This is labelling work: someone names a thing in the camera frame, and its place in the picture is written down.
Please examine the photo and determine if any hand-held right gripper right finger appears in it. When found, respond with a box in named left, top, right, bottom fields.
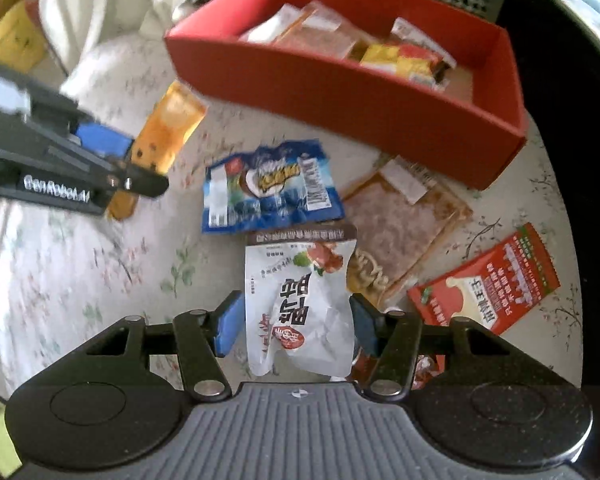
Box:
left=349, top=292, right=506, bottom=403

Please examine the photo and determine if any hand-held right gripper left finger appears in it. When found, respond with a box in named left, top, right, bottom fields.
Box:
left=85, top=290, right=246, bottom=403

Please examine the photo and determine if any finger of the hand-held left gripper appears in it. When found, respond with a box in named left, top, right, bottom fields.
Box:
left=0, top=62, right=136, bottom=161
left=100, top=157, right=170, bottom=200

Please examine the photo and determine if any white snack packet brown band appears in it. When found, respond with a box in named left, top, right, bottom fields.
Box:
left=244, top=223, right=358, bottom=378

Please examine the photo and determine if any orange clear meat snack packet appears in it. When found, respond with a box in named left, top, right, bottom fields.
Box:
left=340, top=155, right=473, bottom=311
left=275, top=1, right=376, bottom=61

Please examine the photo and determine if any red and green snack packet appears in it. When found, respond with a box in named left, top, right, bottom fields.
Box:
left=406, top=222, right=562, bottom=337

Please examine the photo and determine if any blue snack packet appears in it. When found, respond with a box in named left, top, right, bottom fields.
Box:
left=201, top=139, right=345, bottom=235

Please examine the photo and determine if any red cardboard box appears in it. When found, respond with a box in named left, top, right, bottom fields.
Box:
left=164, top=0, right=528, bottom=192

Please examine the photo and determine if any red and yellow snack packet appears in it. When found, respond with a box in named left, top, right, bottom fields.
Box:
left=359, top=42, right=456, bottom=92

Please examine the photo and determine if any clear packet with white label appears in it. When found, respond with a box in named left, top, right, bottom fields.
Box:
left=390, top=16, right=448, bottom=56

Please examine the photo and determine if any white towel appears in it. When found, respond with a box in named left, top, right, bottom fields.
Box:
left=39, top=0, right=221, bottom=61

